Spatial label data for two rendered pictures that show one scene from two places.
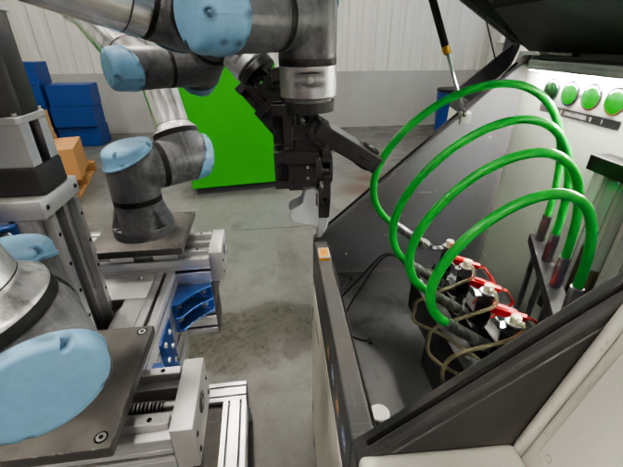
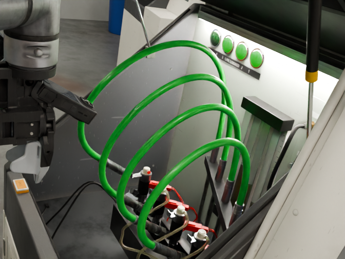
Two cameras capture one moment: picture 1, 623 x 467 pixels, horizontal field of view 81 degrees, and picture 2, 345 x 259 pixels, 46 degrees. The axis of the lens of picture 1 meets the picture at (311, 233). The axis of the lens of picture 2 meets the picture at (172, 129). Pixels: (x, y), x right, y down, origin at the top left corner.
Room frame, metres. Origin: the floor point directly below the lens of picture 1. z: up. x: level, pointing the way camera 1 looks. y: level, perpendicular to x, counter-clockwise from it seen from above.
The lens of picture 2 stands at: (-0.08, 0.10, 1.61)
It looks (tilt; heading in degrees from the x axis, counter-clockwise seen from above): 25 degrees down; 330
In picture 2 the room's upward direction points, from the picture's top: 11 degrees clockwise
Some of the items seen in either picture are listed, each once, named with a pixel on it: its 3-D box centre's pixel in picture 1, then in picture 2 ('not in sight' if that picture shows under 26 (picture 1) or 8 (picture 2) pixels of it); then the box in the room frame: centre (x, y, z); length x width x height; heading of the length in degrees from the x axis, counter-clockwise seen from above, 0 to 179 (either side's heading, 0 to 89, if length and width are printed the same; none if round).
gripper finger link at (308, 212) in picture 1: (308, 215); (29, 165); (0.51, 0.00, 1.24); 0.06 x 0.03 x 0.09; 95
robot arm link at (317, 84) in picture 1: (308, 83); (32, 50); (0.52, 0.00, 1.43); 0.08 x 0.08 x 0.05
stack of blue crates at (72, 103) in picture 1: (54, 105); not in sight; (5.91, 3.98, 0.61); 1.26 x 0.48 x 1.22; 98
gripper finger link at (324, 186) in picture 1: (322, 188); (43, 141); (0.50, -0.02, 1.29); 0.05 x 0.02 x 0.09; 5
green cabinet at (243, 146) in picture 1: (229, 124); not in sight; (4.21, 0.93, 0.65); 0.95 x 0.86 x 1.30; 106
